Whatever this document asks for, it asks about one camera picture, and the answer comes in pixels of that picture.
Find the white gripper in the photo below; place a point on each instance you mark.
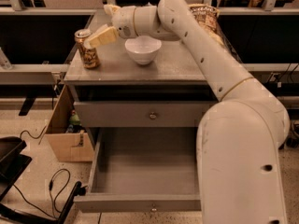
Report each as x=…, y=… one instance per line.
x=123, y=21

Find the orange drink can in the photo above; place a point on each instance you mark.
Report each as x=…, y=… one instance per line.
x=88, y=57

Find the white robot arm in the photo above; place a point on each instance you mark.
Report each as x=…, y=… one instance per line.
x=238, y=138

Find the grey top drawer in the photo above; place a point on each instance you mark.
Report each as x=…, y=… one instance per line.
x=141, y=114

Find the grey drawer cabinet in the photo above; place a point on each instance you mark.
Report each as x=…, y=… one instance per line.
x=172, y=76

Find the open grey middle drawer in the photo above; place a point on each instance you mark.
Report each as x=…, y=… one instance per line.
x=143, y=170

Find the white ceramic bowl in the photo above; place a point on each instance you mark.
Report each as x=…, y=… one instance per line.
x=143, y=49

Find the brown yellow chip bag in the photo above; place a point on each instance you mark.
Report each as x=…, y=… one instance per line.
x=206, y=17

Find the green bottle in box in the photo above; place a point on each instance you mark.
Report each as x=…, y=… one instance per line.
x=74, y=119

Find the cardboard box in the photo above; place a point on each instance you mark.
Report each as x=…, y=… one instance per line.
x=68, y=144

